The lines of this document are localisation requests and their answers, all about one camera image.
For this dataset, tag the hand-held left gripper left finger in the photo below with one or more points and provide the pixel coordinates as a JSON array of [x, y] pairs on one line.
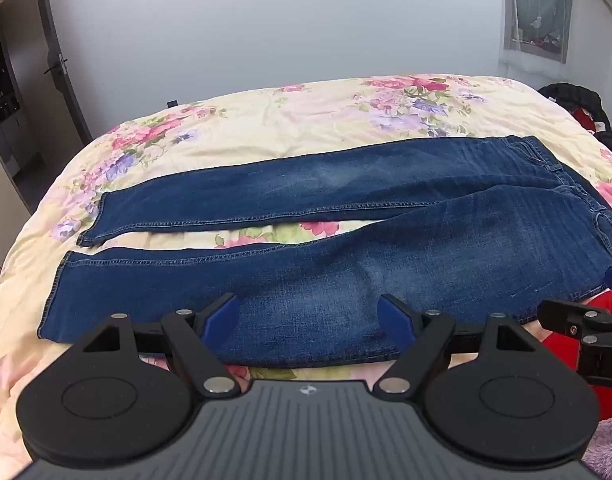
[[222, 317]]

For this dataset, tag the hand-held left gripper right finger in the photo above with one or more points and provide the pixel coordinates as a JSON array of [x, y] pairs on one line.
[[393, 314]]

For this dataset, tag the blue denim pants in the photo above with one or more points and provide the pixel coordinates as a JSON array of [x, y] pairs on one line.
[[336, 270]]

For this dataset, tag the red cloth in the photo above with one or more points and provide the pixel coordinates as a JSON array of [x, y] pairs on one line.
[[555, 375]]

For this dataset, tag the purple fuzzy cloth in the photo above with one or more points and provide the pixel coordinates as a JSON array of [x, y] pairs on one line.
[[608, 447]]

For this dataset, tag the black and red clothes pile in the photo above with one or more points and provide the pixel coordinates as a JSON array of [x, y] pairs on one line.
[[580, 102]]

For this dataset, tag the floral bed blanket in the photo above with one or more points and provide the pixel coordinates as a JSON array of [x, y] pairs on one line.
[[286, 115]]

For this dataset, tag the white cabinet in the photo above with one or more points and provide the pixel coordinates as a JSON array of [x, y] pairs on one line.
[[1, 200]]

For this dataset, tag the room door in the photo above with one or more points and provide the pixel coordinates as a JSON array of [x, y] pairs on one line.
[[68, 90]]

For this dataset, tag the window with patterned curtain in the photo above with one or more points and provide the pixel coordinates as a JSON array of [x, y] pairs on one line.
[[540, 7]]

